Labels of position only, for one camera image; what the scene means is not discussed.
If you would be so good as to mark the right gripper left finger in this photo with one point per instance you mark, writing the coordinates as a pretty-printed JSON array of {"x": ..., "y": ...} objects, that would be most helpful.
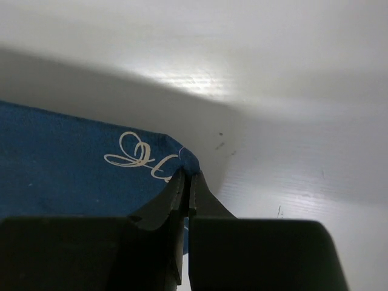
[{"x": 140, "y": 251}]

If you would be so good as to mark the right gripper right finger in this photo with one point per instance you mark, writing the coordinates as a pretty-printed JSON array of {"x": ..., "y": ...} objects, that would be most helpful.
[{"x": 229, "y": 253}]

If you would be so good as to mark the dark blue fish placemat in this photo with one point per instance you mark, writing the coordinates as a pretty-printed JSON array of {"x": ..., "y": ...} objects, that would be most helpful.
[{"x": 54, "y": 164}]

